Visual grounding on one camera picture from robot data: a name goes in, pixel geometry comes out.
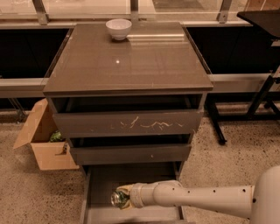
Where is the grey drawer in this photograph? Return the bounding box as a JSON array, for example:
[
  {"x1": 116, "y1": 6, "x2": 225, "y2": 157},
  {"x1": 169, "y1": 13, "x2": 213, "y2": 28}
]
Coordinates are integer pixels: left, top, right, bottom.
[
  {"x1": 80, "y1": 162, "x2": 193, "y2": 224},
  {"x1": 49, "y1": 94, "x2": 203, "y2": 138},
  {"x1": 70, "y1": 134, "x2": 191, "y2": 165}
]

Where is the green item in box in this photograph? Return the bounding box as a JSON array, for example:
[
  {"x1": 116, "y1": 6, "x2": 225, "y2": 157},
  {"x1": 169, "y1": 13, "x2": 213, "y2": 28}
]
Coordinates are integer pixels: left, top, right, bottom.
[{"x1": 49, "y1": 130, "x2": 64, "y2": 143}]

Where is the green can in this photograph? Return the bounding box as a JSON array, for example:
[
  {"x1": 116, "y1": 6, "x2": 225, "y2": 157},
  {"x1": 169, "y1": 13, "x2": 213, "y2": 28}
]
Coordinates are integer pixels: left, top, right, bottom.
[{"x1": 111, "y1": 190, "x2": 130, "y2": 208}]

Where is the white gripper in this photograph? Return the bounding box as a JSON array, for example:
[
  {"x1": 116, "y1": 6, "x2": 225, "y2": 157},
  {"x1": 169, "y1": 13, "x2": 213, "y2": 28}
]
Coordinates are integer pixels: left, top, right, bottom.
[{"x1": 116, "y1": 183, "x2": 158, "y2": 210}]

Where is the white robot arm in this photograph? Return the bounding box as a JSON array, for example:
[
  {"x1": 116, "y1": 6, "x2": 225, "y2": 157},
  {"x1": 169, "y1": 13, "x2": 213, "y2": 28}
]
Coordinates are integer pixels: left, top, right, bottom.
[{"x1": 111, "y1": 166, "x2": 280, "y2": 224}]

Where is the middle grey drawer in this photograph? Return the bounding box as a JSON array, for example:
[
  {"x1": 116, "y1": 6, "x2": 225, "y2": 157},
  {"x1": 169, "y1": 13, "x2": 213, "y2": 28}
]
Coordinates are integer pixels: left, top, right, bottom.
[{"x1": 70, "y1": 134, "x2": 191, "y2": 165}]

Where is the grey drawer cabinet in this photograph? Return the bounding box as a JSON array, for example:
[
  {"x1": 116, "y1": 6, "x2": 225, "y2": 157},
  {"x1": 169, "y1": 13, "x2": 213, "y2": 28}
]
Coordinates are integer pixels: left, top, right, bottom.
[{"x1": 42, "y1": 22, "x2": 214, "y2": 224}]

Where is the metal window railing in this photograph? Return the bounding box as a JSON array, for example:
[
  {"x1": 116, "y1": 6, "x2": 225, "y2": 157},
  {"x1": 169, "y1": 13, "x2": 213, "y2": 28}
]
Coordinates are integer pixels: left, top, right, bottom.
[{"x1": 0, "y1": 0, "x2": 280, "y2": 26}]

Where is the bottom grey drawer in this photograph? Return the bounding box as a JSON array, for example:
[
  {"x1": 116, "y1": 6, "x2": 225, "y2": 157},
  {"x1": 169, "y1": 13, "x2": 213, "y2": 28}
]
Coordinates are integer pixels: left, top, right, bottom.
[{"x1": 80, "y1": 162, "x2": 193, "y2": 224}]

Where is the top grey drawer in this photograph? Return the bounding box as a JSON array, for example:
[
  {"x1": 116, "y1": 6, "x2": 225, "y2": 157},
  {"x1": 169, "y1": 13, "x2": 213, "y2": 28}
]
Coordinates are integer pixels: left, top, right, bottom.
[{"x1": 49, "y1": 94, "x2": 203, "y2": 138}]

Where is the white ceramic bowl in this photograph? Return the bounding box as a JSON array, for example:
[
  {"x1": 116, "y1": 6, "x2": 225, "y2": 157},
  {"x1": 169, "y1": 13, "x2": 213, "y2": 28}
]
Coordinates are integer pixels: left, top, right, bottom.
[{"x1": 106, "y1": 18, "x2": 132, "y2": 40}]

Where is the open cardboard box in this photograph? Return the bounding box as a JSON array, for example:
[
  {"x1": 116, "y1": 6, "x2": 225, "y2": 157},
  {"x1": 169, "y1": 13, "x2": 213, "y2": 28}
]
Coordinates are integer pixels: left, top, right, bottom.
[{"x1": 13, "y1": 99, "x2": 79, "y2": 171}]

